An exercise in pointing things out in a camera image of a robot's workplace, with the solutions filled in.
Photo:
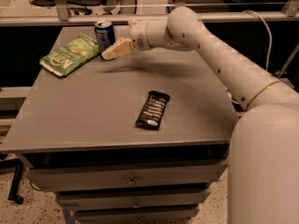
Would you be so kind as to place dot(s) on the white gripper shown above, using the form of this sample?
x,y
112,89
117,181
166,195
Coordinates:
x,y
138,34

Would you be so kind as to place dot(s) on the blue pepsi can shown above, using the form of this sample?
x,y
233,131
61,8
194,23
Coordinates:
x,y
104,32

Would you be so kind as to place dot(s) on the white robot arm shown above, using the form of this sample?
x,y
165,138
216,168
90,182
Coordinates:
x,y
263,174

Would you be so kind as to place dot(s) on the green jalapeno chip bag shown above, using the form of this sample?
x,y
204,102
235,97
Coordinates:
x,y
67,58

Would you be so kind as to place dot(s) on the grey metal railing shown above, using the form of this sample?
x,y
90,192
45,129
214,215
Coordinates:
x,y
58,12

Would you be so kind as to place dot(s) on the black snack bar wrapper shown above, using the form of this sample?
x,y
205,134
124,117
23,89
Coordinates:
x,y
152,111

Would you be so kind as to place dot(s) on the grey drawer cabinet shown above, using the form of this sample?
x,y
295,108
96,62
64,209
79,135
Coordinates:
x,y
88,118

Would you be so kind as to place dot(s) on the top grey drawer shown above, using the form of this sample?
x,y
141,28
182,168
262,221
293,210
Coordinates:
x,y
126,176

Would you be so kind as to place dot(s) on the grey drawer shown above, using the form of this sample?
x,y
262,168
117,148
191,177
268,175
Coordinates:
x,y
126,176
133,199
137,215

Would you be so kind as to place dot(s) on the middle grey drawer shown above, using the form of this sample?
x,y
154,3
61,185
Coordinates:
x,y
133,199

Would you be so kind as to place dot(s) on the black chair base caster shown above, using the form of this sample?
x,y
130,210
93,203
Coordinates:
x,y
16,167

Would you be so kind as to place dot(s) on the bottom grey drawer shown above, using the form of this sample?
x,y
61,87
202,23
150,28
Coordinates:
x,y
137,215

